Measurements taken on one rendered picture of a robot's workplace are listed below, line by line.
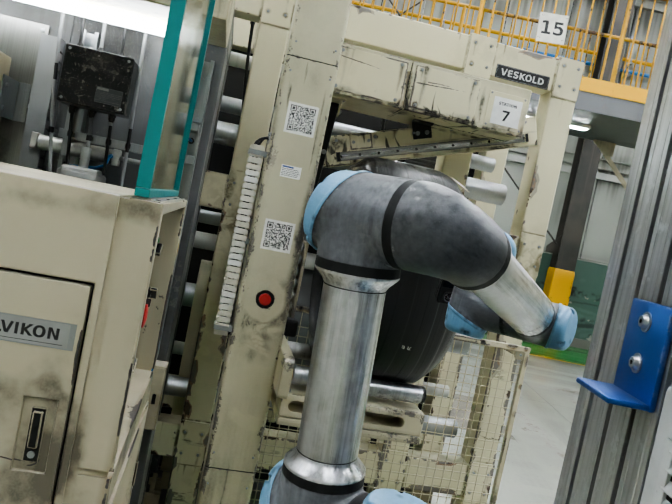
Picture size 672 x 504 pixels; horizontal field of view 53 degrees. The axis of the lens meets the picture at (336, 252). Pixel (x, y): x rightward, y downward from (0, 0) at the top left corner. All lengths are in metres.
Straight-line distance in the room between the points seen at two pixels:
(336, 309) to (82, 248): 0.34
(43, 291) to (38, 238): 0.07
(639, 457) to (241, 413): 1.23
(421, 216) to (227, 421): 1.06
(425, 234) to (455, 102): 1.27
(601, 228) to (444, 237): 10.92
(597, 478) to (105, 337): 0.61
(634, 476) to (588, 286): 10.97
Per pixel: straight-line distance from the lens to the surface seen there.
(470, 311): 1.19
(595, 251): 11.67
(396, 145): 2.11
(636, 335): 0.66
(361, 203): 0.83
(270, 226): 1.65
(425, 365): 1.63
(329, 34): 1.71
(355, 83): 1.96
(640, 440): 0.64
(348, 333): 0.87
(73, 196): 0.92
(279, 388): 1.60
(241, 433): 1.75
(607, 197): 11.73
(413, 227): 0.79
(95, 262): 0.92
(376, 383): 1.68
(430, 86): 2.02
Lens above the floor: 1.30
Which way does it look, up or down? 3 degrees down
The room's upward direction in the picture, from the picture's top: 12 degrees clockwise
